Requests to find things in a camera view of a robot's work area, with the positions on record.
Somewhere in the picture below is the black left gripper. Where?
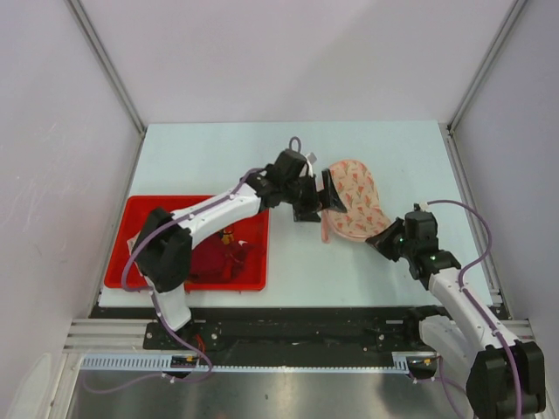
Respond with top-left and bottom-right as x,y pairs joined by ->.
282,170 -> 346,223

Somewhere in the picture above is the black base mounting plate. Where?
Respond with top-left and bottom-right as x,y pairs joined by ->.
144,307 -> 429,354

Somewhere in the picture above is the left aluminium frame post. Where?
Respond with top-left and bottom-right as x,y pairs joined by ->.
65,0 -> 147,139

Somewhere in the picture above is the red plastic bin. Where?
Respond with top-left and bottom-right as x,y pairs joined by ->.
104,196 -> 269,292

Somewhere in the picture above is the white slotted cable duct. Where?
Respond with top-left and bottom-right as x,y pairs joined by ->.
80,354 -> 409,374

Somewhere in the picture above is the right aluminium frame post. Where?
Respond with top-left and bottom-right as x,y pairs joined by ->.
445,0 -> 531,135

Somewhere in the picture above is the white garment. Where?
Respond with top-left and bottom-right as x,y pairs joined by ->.
127,234 -> 139,254

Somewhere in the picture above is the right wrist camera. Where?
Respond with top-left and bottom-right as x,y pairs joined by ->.
413,202 -> 431,213

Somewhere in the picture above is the dark red garment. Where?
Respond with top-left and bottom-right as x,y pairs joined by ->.
187,222 -> 266,291

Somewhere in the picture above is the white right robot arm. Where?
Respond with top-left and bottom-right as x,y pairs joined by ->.
366,209 -> 546,418

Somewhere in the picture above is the aluminium frame post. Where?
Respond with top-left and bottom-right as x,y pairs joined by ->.
445,0 -> 531,135
65,0 -> 147,139

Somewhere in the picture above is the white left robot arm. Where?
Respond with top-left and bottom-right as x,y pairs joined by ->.
125,148 -> 347,349

